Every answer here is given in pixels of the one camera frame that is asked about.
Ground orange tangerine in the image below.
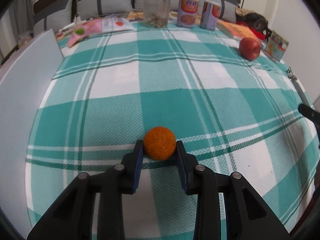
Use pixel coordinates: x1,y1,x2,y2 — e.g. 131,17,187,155
143,126,176,161

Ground orange label can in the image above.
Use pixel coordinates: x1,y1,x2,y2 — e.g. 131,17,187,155
200,1,221,31
176,0,199,28

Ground white cardboard box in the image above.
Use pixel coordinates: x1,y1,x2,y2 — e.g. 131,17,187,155
1,29,64,238

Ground far left grey cushion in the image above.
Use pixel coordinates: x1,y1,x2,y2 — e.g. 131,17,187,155
33,0,73,36

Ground left orange label can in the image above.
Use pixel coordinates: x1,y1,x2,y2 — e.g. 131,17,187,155
176,0,199,28

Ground pink snack packet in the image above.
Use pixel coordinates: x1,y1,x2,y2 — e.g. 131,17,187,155
67,17,136,48

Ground black smartphone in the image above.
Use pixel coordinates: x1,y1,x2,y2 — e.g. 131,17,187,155
292,78,311,107

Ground clear box with colourful label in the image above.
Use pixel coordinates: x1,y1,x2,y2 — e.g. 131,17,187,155
264,31,289,62

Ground orange book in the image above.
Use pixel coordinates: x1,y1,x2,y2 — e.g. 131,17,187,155
217,20,260,42

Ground red apple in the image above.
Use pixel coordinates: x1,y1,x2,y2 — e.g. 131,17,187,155
239,37,261,61

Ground keys with keychain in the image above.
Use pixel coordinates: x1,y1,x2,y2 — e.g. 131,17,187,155
287,67,297,80

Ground right orange label can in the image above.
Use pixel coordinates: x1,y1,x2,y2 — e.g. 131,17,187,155
200,1,221,31

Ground teal plaid tablecloth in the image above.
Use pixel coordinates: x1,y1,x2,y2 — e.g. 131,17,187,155
25,23,319,230

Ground black bag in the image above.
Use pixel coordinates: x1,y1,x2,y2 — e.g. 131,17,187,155
235,7,272,41

